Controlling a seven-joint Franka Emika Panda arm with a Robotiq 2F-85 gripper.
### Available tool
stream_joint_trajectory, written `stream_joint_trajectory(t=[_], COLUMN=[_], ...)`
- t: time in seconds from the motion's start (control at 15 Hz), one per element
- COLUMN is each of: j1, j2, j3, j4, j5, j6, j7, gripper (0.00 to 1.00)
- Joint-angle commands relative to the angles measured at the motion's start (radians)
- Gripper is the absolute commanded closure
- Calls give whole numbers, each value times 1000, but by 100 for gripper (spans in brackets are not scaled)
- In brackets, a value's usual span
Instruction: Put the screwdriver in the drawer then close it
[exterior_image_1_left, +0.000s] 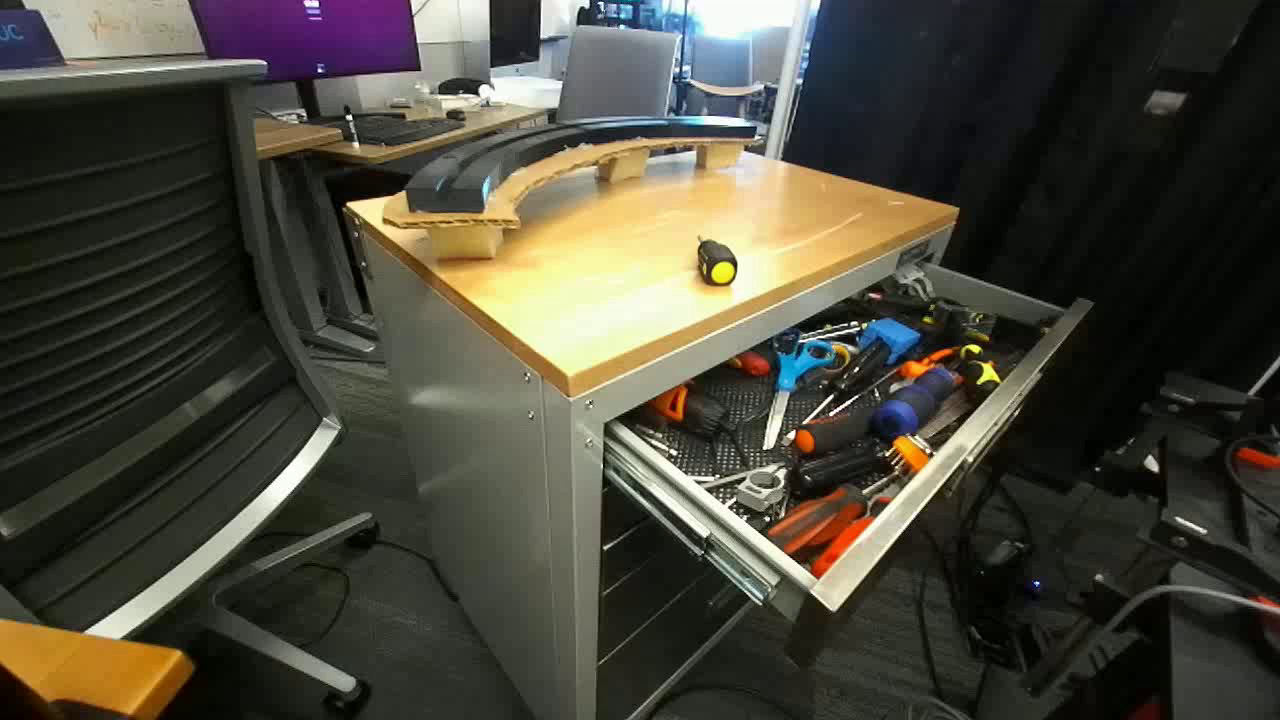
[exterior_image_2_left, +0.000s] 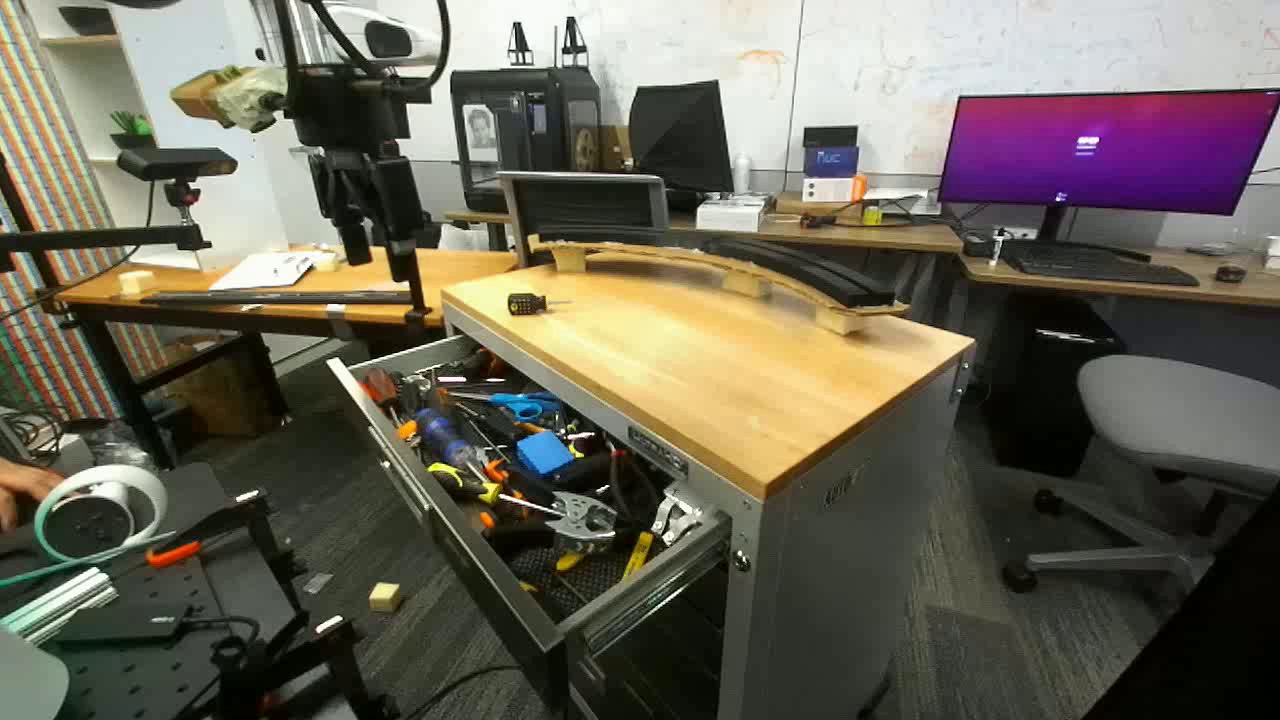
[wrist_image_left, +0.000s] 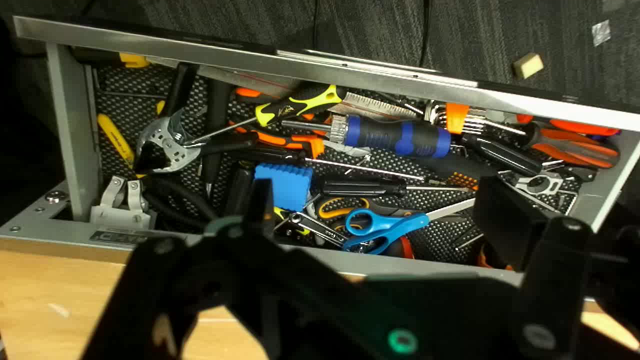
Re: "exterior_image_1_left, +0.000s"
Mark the black yellow screwdriver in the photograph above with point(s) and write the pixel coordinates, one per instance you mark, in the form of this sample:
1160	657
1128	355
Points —
717	261

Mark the grey tool drawer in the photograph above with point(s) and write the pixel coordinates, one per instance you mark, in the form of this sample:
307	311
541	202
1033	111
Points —
807	528

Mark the orange black screwdriver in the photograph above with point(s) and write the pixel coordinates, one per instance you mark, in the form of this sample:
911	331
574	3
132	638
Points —
828	434

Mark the grey metal tool cabinet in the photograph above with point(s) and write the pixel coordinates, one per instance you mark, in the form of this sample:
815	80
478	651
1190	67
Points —
592	307

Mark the curved black wooden track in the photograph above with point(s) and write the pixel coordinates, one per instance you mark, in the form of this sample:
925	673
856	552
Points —
469	196

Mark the black keyboard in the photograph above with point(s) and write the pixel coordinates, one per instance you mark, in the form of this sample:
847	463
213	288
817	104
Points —
388	130

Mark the purple screen monitor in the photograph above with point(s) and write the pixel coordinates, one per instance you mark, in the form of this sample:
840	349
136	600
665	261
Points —
311	37

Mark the black mesh office chair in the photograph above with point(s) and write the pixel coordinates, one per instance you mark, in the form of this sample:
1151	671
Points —
154	405

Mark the black curtain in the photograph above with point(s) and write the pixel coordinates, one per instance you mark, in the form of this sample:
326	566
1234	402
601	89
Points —
1097	150

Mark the blue handled scissors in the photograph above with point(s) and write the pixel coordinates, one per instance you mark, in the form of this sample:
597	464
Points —
795	360

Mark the blue handled screwdriver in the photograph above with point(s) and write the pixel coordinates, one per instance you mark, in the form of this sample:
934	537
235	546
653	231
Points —
912	405

